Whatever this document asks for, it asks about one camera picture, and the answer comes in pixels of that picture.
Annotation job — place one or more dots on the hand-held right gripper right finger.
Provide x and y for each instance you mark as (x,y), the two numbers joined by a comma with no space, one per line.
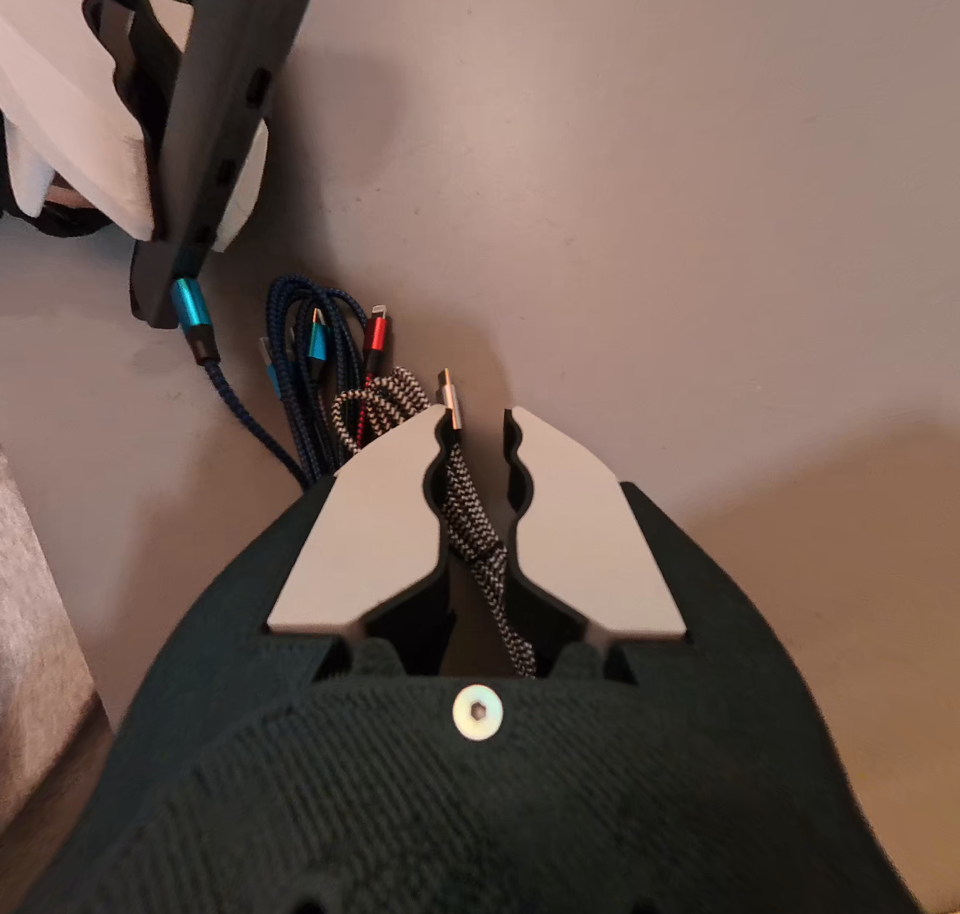
(592,547)

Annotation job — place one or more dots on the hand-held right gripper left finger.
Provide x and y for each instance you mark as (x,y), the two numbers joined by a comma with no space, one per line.
(360,539)

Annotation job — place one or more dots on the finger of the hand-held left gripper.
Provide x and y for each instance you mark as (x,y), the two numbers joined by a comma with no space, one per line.
(247,187)
(67,104)

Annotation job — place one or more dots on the grey charging hub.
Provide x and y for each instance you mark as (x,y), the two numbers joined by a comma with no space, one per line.
(225,67)

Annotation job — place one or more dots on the beige desk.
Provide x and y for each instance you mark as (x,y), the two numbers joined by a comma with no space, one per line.
(675,217)

